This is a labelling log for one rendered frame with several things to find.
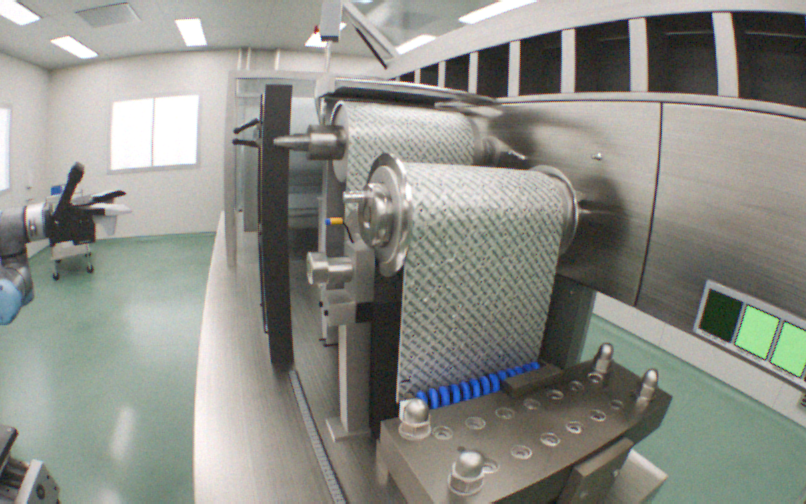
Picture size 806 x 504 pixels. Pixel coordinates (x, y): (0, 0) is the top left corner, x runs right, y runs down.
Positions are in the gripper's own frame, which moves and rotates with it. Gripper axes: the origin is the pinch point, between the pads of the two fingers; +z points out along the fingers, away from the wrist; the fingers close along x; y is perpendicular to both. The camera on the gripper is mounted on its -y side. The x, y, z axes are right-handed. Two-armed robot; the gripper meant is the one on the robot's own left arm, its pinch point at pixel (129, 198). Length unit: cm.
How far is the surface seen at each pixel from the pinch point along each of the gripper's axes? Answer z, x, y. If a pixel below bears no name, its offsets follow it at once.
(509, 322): 38, 64, 4
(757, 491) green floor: 172, 188, 99
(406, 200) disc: 23, 56, -12
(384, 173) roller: 24, 50, -13
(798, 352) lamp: 40, 102, -9
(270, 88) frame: 23.4, 18.5, -22.3
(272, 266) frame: 24.2, 23.2, 9.7
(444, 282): 28, 59, -3
